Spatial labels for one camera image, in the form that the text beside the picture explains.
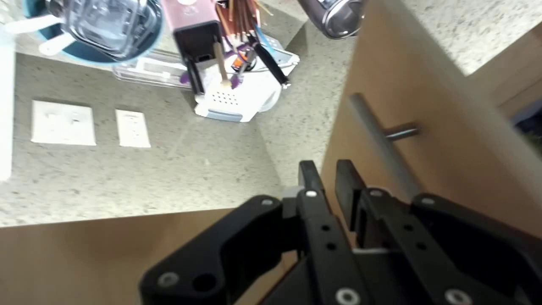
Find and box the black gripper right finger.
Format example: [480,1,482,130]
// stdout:
[336,159,509,305]

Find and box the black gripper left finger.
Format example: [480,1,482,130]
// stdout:
[261,161,370,305]

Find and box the silver cabinet door handle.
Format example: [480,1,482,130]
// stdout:
[350,93,422,198]

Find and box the wooden cabinet door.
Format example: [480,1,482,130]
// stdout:
[322,0,542,237]

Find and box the white storage container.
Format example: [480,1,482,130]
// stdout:
[195,47,283,122]

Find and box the black electric kettle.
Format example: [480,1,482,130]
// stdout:
[299,0,368,39]

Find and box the pink knife block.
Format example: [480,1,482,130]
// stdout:
[160,0,222,95]

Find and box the glass container with lid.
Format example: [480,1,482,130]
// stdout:
[18,0,165,66]

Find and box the white wall outlet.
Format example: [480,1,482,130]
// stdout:
[116,110,151,147]

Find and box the white light switch plate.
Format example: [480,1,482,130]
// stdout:
[31,100,97,146]

